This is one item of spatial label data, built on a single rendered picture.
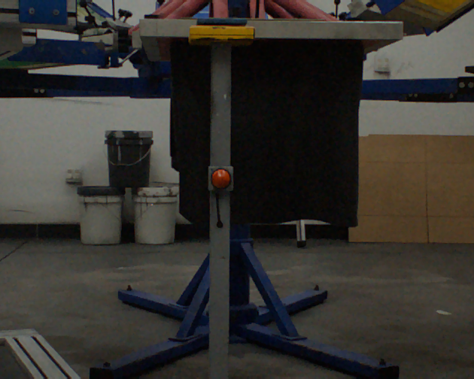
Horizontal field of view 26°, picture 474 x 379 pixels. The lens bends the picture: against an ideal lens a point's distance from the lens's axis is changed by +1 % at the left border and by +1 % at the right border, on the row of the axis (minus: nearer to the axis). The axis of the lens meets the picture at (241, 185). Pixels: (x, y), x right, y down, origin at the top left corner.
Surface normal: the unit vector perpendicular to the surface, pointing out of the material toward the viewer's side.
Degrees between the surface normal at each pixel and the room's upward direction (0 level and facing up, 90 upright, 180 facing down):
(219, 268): 90
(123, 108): 90
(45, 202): 90
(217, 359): 90
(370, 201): 78
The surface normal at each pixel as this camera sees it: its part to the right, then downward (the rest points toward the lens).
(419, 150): 0.07, -0.18
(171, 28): 0.07, 0.05
